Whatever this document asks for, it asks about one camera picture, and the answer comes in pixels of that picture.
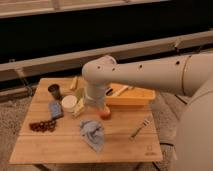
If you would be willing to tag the white round container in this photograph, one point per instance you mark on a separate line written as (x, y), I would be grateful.
(69, 102)

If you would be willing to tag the yellow banana piece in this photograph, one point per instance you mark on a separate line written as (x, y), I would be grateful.
(74, 83)

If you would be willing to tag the wooden table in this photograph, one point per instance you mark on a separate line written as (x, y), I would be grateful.
(65, 145)

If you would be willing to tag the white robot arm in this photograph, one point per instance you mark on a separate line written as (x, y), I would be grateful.
(187, 75)

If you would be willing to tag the green round lid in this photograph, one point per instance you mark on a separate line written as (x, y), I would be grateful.
(79, 93)

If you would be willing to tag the pale yellow block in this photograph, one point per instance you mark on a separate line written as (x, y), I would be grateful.
(78, 108)

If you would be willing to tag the dark red grape bunch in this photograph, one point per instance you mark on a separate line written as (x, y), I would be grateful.
(43, 126)

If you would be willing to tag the dark plastic cup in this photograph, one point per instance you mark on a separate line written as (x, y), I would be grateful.
(54, 90)

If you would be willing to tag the white utensil in bin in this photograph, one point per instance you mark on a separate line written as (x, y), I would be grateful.
(120, 91)

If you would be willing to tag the metal fork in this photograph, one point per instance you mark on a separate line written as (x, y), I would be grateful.
(142, 125)

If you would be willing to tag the orange plastic bin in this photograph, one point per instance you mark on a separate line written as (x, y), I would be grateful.
(136, 96)

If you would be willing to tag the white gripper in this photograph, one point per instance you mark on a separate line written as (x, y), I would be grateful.
(98, 103)

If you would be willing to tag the blue crumpled cloth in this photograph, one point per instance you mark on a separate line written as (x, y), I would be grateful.
(93, 134)

